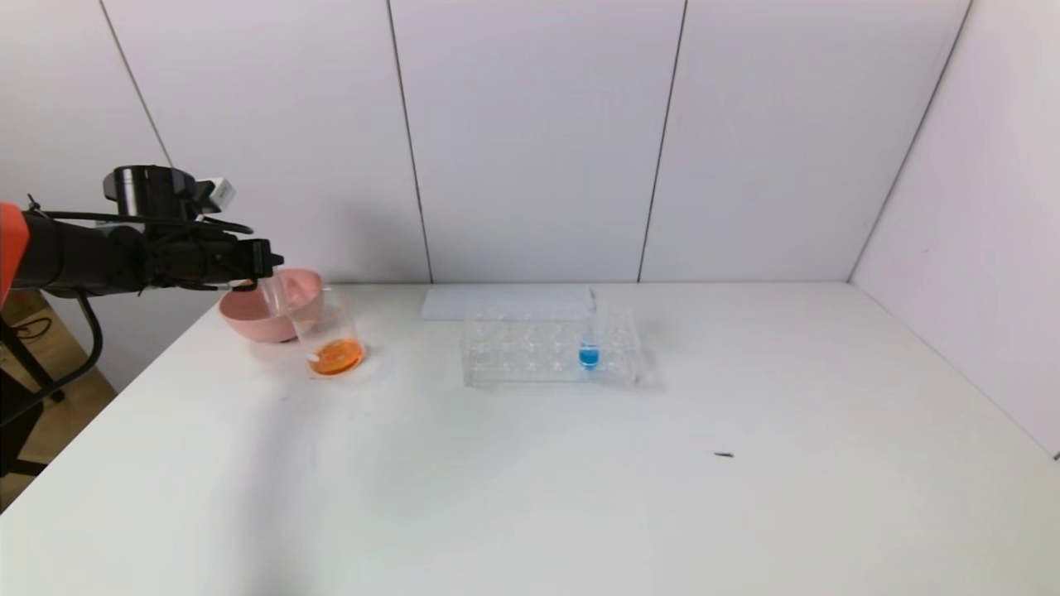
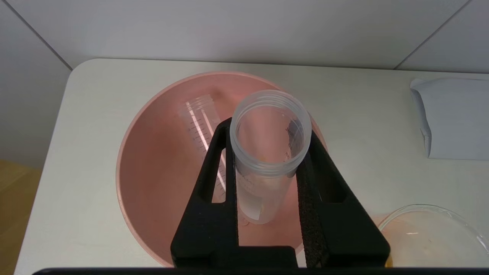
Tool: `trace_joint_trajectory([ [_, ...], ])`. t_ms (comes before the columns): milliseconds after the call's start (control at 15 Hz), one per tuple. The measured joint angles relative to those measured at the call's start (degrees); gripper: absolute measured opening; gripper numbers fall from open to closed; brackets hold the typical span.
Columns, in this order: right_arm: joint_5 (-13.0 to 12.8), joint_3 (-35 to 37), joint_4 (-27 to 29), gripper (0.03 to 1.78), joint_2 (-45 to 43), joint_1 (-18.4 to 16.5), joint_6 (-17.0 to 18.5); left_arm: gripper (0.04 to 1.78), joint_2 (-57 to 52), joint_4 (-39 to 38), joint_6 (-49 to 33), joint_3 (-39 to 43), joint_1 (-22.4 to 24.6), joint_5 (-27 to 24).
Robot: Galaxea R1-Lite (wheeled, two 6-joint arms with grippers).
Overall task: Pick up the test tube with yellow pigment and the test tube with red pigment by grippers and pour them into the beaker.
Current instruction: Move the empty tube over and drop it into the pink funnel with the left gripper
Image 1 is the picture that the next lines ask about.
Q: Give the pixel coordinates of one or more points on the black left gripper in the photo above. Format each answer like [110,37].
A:
[262,257]

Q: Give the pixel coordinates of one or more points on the test tube with yellow pigment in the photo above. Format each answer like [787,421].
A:
[272,294]

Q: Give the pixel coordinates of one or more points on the test tube with red pigment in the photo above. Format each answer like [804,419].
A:
[291,294]

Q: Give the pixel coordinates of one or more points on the clear glass beaker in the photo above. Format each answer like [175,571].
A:
[335,358]

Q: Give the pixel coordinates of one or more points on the clear acrylic test tube rack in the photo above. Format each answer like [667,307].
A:
[530,360]

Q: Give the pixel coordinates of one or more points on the test tube with blue pigment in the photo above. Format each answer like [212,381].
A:
[588,355]

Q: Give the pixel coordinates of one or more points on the pink plastic bowl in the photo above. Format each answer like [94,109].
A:
[257,323]

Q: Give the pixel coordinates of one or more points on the white paper sheet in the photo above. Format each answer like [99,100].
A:
[447,305]

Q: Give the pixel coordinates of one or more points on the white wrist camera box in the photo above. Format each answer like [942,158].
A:
[217,194]

